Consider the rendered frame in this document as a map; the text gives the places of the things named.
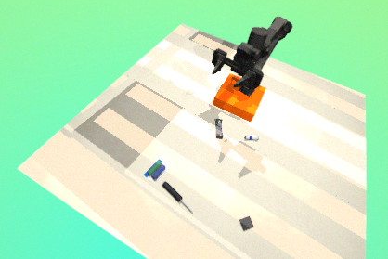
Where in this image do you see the black-handled screwdriver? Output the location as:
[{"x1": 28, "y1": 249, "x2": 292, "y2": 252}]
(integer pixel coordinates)
[{"x1": 162, "y1": 181, "x2": 193, "y2": 212}]

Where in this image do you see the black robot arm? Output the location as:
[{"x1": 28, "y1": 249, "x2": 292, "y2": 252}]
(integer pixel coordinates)
[{"x1": 233, "y1": 16, "x2": 293, "y2": 97}]

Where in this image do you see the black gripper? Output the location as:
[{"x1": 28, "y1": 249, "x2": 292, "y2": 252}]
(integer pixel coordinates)
[{"x1": 212, "y1": 48, "x2": 264, "y2": 89}]

